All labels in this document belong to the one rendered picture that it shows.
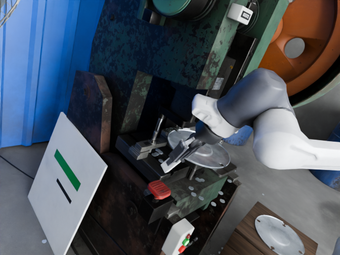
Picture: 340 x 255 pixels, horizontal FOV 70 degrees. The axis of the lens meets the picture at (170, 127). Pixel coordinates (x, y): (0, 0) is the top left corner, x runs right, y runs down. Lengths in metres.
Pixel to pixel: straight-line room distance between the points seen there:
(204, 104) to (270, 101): 0.14
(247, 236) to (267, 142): 1.03
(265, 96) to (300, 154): 0.13
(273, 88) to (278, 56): 0.78
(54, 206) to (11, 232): 0.25
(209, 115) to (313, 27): 0.82
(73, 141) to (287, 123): 1.05
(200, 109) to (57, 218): 1.09
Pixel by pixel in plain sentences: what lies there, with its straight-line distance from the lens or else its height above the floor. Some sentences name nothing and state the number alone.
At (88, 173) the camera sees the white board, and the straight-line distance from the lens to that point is 1.22.
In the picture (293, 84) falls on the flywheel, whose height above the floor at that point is 1.15.
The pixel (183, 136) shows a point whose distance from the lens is 1.13.
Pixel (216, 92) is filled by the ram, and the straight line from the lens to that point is 1.05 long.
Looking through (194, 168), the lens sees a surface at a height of 0.71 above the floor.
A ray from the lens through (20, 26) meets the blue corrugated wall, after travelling 1.82.
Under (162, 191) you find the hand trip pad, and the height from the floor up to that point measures 0.76.
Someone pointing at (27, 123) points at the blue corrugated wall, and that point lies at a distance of 2.06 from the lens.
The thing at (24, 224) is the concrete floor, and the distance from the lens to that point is 1.65.
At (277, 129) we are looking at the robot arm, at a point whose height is 1.13.
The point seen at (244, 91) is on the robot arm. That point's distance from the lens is 0.54.
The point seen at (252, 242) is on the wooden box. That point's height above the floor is 0.34.
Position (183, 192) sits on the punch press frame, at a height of 0.64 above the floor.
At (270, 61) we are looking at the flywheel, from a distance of 1.32.
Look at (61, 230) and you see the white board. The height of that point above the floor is 0.14.
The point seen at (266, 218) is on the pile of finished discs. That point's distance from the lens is 1.71.
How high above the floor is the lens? 1.26
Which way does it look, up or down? 24 degrees down
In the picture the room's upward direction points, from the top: 20 degrees clockwise
